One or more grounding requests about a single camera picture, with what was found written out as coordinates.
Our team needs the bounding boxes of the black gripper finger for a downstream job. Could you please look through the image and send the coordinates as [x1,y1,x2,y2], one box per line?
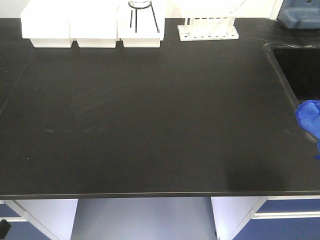
[0,219,11,240]

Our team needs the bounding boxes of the blue microfiber cloth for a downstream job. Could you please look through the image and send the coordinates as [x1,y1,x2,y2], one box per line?
[295,99,320,160]

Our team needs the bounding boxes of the left blue cabinet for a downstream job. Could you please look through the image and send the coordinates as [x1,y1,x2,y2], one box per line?
[0,199,78,240]

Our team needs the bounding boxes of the blue cabinet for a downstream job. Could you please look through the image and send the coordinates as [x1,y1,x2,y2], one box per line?
[0,199,78,240]
[211,195,320,240]

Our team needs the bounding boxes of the left white storage bin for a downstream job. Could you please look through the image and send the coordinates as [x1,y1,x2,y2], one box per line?
[20,0,73,48]

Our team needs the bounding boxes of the white storage bin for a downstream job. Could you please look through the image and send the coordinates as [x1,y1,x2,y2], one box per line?
[69,0,119,48]
[117,0,165,48]
[20,0,73,48]

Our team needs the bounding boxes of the middle white storage bin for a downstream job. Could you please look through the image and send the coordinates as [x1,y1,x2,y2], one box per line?
[69,0,119,48]

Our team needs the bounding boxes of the right white storage bin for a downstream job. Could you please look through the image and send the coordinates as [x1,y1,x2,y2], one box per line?
[117,0,165,48]

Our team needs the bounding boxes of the black metal tripod stand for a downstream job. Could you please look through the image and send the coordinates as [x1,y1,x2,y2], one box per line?
[128,0,160,33]

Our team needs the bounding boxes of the right blue cabinet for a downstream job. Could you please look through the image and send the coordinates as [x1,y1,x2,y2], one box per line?
[211,195,320,240]

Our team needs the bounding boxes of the white test tube rack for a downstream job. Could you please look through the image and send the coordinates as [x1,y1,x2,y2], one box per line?
[177,0,245,42]

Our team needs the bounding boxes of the black lab sink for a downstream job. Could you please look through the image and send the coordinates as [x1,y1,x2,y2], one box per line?
[255,42,320,143]

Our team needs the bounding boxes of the blue plastic container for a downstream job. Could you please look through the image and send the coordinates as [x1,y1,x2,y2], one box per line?
[277,0,320,29]

